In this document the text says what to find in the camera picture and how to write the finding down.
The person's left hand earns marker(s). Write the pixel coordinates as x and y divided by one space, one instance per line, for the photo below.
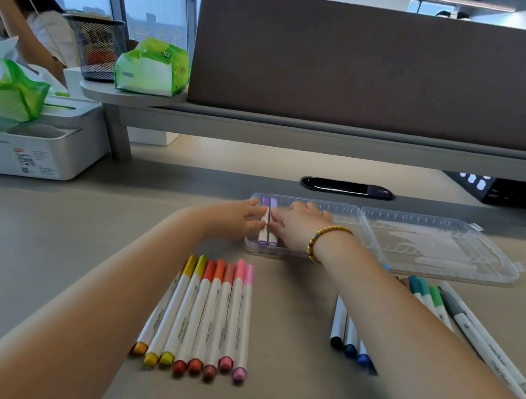
235 222

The person's right hand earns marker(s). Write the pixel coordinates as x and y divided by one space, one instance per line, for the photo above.
300 227

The purple-ended white marker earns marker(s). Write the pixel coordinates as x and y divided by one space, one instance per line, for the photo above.
262 236

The lilac-ended white marker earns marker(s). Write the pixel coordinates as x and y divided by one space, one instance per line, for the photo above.
272 240

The group of warm-coloured white markers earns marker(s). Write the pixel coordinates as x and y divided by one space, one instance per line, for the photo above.
199 315

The group of cool-coloured white markers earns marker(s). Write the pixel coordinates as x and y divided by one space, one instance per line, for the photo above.
338 324

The clear plastic marker case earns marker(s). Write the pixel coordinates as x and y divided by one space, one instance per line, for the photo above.
433 247

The person's left forearm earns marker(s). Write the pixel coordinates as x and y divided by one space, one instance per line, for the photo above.
77 322

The person's right forearm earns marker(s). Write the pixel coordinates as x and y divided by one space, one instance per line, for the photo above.
414 372

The white desk organizer box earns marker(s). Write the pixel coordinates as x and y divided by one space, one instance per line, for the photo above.
32 157

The small white box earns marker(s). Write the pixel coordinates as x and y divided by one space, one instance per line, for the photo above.
73 82

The black smartphone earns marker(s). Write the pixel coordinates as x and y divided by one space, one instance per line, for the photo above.
343 187

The grey desk riser shelf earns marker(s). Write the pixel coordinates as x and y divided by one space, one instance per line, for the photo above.
350 146

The brown fabric desk divider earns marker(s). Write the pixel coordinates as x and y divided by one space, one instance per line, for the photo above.
385 72

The black mesh pen holder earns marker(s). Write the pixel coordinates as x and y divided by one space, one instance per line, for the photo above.
96 48

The crumpled green tissue pack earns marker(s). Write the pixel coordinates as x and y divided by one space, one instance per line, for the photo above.
3 89

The linear ceiling light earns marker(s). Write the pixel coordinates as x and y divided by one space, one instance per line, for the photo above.
462 2

